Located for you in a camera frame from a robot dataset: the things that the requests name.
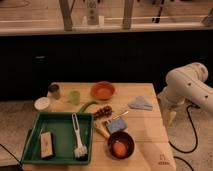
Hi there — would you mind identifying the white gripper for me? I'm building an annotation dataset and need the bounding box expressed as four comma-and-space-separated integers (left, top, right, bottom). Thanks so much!
157, 87, 185, 127

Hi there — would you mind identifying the light blue towel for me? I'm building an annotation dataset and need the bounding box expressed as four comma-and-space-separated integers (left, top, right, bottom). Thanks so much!
128, 96, 153, 111

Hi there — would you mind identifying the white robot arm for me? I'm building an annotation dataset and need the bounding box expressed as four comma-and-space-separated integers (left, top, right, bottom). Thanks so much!
157, 62, 213, 126

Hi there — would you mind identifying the dark pan with orange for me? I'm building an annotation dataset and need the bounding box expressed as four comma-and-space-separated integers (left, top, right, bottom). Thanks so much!
94, 124, 135, 160

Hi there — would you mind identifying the orange bowl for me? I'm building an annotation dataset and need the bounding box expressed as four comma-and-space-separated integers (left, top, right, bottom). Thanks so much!
91, 81, 115, 100

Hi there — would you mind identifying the green curved vegetable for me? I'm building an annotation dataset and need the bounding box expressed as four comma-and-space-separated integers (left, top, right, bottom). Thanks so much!
78, 100, 97, 113

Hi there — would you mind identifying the white dish brush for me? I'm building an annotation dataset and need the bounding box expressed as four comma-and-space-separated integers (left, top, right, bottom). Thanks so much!
71, 113, 88, 159

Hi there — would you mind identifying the green plastic cup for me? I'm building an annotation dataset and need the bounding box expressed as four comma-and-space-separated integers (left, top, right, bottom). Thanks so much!
68, 91, 80, 105

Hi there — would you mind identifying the green plastic tray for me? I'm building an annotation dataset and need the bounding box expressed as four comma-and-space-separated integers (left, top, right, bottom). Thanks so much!
21, 112, 93, 165

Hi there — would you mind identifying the sponge block in tray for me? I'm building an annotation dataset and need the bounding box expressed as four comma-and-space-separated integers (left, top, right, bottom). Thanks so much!
40, 132, 54, 159

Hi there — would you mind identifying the white small bowl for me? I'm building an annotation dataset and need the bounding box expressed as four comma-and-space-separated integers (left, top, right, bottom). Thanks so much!
34, 97, 50, 111

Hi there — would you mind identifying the black cable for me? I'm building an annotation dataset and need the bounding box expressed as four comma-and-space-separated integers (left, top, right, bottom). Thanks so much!
168, 104, 200, 171

